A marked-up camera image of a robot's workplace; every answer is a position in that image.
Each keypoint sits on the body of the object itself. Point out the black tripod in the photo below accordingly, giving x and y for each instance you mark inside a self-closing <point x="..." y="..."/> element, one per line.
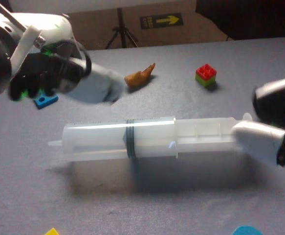
<point x="120" y="27"/>

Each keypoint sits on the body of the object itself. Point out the black sign with yellow arrow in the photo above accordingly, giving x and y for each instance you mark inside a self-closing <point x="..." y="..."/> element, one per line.
<point x="161" y="20"/>

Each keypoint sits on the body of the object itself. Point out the large clear plastic syringe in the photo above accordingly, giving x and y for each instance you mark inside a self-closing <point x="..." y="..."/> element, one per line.
<point x="98" y="139"/>

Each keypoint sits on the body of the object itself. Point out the blue round disc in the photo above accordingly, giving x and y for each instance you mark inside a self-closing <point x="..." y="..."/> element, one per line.
<point x="247" y="231"/>

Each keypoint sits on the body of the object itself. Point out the cardboard box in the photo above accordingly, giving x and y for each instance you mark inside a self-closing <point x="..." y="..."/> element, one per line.
<point x="95" y="27"/>

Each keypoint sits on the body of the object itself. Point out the red and green toy brick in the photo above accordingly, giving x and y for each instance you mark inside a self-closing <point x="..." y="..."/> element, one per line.
<point x="205" y="73"/>

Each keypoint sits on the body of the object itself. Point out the yellow block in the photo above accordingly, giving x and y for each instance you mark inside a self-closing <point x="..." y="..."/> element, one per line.
<point x="52" y="232"/>

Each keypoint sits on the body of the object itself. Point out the brown toy chicken piece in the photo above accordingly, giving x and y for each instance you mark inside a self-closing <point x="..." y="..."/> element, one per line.
<point x="137" y="77"/>

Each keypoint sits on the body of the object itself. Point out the grey table cloth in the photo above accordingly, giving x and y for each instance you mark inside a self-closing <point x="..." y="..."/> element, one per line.
<point x="142" y="195"/>

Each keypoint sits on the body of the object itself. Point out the blue block with holes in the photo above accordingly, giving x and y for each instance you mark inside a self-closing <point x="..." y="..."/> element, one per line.
<point x="45" y="101"/>

